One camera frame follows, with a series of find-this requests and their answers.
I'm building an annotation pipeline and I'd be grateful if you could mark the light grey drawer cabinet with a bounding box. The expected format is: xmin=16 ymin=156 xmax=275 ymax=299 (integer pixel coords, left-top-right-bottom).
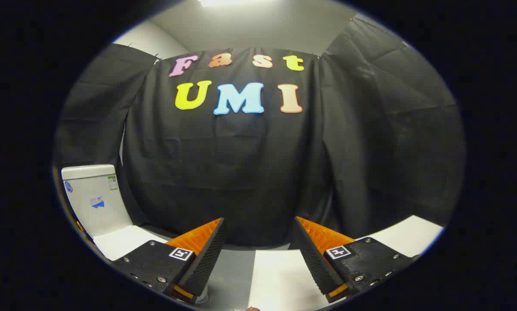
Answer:
xmin=247 ymin=215 xmax=444 ymax=311

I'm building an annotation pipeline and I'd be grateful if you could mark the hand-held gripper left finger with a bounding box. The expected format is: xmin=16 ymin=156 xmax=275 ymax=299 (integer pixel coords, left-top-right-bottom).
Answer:
xmin=111 ymin=217 xmax=227 ymax=305

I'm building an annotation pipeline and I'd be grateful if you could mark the white toilet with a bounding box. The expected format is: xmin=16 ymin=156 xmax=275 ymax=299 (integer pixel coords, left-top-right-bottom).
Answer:
xmin=61 ymin=164 xmax=134 ymax=242

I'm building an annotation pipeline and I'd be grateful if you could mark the black backdrop cloth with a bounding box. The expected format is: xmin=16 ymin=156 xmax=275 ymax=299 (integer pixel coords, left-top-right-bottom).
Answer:
xmin=53 ymin=17 xmax=466 ymax=252

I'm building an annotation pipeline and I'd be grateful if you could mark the white toilet lid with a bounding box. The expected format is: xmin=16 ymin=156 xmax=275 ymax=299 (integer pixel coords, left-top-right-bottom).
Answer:
xmin=92 ymin=225 xmax=169 ymax=261

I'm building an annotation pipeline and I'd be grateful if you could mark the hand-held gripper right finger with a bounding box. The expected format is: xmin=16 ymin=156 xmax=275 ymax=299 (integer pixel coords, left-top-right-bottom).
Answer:
xmin=293 ymin=216 xmax=419 ymax=304

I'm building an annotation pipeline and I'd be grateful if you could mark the ceiling light panel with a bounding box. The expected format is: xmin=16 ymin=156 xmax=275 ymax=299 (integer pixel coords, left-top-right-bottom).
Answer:
xmin=199 ymin=0 xmax=261 ymax=7

